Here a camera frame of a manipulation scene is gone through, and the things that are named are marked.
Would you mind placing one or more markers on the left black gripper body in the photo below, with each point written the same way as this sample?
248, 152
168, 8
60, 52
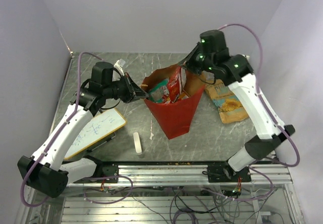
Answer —
121, 89

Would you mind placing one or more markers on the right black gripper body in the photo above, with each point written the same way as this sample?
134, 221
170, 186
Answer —
199, 62

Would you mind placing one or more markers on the red Doritos nacho bag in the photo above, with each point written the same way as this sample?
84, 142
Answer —
176, 83

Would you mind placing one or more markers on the red paper bag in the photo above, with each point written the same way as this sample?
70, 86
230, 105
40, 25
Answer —
175, 118

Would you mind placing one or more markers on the gold teal chips bag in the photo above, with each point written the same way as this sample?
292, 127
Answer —
229, 106

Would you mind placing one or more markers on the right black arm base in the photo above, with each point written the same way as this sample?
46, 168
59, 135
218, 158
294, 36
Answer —
219, 173

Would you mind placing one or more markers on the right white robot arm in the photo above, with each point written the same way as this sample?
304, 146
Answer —
211, 55

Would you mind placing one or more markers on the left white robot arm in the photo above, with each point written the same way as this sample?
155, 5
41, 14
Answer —
45, 171

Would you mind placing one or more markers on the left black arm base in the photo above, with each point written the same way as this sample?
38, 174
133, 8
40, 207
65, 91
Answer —
106, 174

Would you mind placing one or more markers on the teal snack packet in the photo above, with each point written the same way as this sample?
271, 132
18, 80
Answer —
159, 93

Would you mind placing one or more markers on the orange snack packet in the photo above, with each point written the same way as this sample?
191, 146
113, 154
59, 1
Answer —
183, 96

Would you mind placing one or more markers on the white marker eraser stick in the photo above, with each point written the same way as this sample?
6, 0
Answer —
137, 143

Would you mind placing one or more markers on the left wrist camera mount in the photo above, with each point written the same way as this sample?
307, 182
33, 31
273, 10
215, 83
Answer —
119, 66

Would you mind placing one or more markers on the small whiteboard orange frame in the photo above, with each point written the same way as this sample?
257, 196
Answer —
101, 126

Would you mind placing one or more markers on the aluminium extrusion frame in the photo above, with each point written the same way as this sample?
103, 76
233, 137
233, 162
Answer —
175, 192

